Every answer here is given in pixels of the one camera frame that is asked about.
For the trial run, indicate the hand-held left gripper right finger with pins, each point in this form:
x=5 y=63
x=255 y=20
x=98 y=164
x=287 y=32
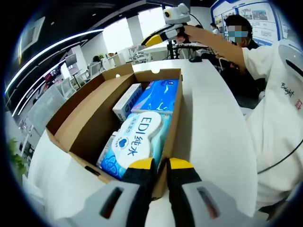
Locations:
x=191 y=205

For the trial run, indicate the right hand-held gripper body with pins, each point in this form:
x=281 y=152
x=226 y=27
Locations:
x=177 y=15

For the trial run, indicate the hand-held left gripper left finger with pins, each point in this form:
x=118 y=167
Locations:
x=113 y=205

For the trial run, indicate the soft blue tissue pack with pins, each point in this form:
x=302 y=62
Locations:
x=158 y=97

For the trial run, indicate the soft blue wet wipes pack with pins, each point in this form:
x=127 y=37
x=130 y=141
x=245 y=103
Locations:
x=137 y=142

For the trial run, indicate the white printed carton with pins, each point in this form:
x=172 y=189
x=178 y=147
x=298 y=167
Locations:
x=127 y=101

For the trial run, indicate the brown cardboard shoe box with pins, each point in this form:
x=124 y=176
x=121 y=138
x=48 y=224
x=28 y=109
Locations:
x=82 y=123

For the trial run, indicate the person's right hand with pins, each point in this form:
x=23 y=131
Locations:
x=190 y=34

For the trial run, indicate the green potted plant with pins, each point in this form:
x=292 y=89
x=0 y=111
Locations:
x=17 y=160

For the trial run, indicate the curved ceiling light strip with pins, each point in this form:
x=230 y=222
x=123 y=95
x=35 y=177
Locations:
x=47 y=50

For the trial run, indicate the person in white shirt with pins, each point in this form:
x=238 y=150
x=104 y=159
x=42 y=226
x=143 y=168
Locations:
x=272 y=132

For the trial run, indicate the frosted desk divider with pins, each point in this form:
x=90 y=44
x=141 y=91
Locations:
x=47 y=108

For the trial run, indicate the white chest device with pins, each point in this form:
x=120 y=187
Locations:
x=291 y=52

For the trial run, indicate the ceiling air conditioner vent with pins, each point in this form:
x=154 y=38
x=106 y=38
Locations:
x=32 y=33

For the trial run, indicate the blue framed wall poster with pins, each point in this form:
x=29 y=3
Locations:
x=260 y=16

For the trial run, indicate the dark wall display screen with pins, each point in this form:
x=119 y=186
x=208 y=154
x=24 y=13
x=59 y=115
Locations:
x=71 y=60

